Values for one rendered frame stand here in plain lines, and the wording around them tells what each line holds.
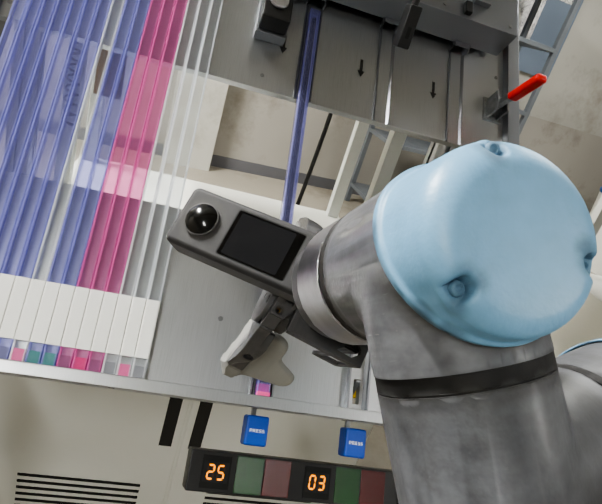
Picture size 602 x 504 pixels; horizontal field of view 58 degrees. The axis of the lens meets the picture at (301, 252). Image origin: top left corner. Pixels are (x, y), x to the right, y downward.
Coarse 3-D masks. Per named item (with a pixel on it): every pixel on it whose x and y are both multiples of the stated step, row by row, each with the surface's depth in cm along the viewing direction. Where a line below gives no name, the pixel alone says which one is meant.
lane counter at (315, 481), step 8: (312, 472) 58; (320, 472) 58; (328, 472) 58; (304, 480) 58; (312, 480) 58; (320, 480) 58; (328, 480) 58; (304, 488) 57; (312, 488) 58; (320, 488) 58; (328, 488) 58; (304, 496) 57; (312, 496) 57; (320, 496) 58; (328, 496) 58
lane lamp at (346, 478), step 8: (336, 472) 59; (344, 472) 59; (352, 472) 59; (360, 472) 59; (336, 480) 58; (344, 480) 59; (352, 480) 59; (336, 488) 58; (344, 488) 58; (352, 488) 59; (336, 496) 58; (344, 496) 58; (352, 496) 59
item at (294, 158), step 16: (304, 48) 71; (304, 64) 69; (304, 80) 69; (304, 96) 68; (304, 112) 67; (304, 128) 67; (288, 160) 65; (288, 176) 64; (288, 192) 64; (288, 208) 63; (256, 384) 57
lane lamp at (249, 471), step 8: (240, 456) 56; (240, 464) 56; (248, 464) 56; (256, 464) 57; (240, 472) 56; (248, 472) 56; (256, 472) 56; (240, 480) 56; (248, 480) 56; (256, 480) 56; (240, 488) 55; (248, 488) 56; (256, 488) 56
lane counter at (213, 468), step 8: (208, 456) 55; (216, 456) 56; (224, 456) 56; (208, 464) 55; (216, 464) 55; (224, 464) 56; (208, 472) 55; (216, 472) 55; (224, 472) 55; (200, 480) 55; (208, 480) 55; (216, 480) 55; (224, 480) 55; (208, 488) 55; (216, 488) 55; (224, 488) 55
